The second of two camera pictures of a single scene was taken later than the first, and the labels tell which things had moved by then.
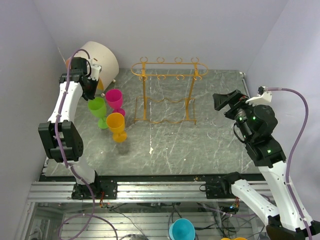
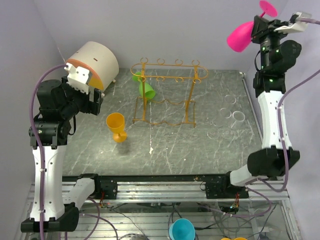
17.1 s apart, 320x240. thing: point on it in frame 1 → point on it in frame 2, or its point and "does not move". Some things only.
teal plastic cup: x=182 y=229 does not move
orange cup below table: x=238 y=238 does not move
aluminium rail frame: x=134 y=191 does not move
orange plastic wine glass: x=116 y=122 does not move
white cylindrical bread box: x=103 y=56 does not move
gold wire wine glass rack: x=168 y=88 does not move
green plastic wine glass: x=98 y=106 → x=149 y=92
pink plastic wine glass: x=114 y=99 → x=240 y=38
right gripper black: x=221 y=100 → x=262 y=28
